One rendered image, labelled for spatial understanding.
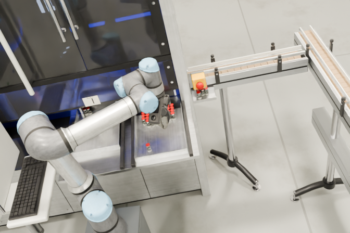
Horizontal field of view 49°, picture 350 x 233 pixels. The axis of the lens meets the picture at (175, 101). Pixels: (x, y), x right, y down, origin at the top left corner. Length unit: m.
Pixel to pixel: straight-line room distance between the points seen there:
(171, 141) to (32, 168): 0.77
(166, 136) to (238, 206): 0.95
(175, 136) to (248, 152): 1.15
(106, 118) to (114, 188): 1.33
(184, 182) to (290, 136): 0.96
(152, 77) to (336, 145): 1.21
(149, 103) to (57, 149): 0.36
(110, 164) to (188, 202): 0.98
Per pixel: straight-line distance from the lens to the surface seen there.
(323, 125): 2.44
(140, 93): 1.42
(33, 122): 1.45
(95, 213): 1.63
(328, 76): 2.18
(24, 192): 2.12
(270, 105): 3.38
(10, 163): 2.26
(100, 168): 1.95
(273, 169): 2.90
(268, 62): 2.28
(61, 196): 2.76
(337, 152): 2.31
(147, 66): 1.52
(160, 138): 1.98
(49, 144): 1.36
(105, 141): 2.07
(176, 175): 2.58
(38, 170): 2.18
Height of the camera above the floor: 2.27
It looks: 40 degrees down
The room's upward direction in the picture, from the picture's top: 13 degrees counter-clockwise
